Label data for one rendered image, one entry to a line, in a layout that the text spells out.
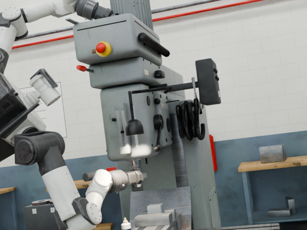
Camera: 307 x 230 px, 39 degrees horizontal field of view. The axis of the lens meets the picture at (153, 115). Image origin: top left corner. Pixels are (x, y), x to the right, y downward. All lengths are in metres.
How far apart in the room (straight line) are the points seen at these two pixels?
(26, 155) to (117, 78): 0.55
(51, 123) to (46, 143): 5.29
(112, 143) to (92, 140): 4.67
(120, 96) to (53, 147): 0.45
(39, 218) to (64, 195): 0.65
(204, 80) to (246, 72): 4.03
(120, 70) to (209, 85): 0.46
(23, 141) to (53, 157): 0.11
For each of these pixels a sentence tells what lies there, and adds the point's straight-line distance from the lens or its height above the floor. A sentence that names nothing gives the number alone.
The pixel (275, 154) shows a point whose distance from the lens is 5.50.
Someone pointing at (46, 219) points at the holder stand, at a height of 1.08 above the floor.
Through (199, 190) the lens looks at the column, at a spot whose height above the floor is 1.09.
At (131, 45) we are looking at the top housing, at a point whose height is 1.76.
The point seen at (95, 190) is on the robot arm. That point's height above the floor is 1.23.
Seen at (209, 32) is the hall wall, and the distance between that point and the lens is 6.20.
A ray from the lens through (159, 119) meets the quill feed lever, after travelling 1.90.
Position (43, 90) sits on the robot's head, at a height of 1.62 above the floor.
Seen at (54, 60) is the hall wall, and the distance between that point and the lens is 6.83.
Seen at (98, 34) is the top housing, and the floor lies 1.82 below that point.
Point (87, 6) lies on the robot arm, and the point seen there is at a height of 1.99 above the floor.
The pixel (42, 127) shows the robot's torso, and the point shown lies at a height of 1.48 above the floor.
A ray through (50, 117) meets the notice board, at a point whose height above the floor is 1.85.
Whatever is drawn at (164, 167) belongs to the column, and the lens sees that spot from 2.27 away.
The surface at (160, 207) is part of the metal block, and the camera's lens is 1.89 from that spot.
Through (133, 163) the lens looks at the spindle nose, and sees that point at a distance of 1.90.
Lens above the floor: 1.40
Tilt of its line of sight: 3 degrees up
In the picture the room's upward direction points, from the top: 7 degrees counter-clockwise
